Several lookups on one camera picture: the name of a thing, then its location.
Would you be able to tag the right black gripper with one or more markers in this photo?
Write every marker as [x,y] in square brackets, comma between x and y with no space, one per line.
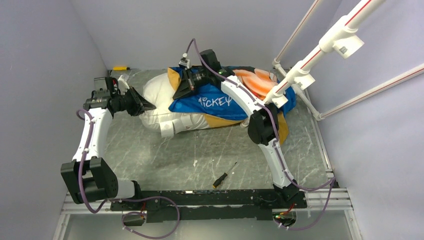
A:
[186,87]

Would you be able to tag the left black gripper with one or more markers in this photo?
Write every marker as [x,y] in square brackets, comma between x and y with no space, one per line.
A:
[146,104]

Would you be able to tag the white pillow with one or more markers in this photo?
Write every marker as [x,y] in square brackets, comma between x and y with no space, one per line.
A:
[159,91]

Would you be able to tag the yellow blue pillowcase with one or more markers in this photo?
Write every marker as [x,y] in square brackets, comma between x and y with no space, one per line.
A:
[219,110]

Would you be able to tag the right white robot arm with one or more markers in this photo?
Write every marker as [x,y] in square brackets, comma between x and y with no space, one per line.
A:
[263,117]

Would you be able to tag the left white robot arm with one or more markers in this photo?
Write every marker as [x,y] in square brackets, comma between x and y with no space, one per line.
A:
[88,177]

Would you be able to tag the yellow screwdriver at back left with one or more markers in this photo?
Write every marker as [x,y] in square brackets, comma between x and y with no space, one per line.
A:
[120,68]

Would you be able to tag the black yellow screwdriver on table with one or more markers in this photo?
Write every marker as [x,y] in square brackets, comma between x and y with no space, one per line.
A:
[220,179]

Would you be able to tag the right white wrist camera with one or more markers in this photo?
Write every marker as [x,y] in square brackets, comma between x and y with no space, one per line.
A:
[185,62]

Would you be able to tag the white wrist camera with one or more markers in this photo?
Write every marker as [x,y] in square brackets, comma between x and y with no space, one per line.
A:
[185,62]
[123,84]

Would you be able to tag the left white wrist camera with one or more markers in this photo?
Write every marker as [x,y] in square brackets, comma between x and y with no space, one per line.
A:
[123,84]

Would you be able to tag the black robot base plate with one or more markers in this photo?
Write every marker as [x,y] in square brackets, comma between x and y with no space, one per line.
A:
[184,205]

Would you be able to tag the white PVC pipe frame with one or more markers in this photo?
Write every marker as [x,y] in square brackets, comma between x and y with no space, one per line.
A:
[340,38]

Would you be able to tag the aluminium rail frame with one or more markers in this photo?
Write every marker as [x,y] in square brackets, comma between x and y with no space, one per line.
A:
[327,197]

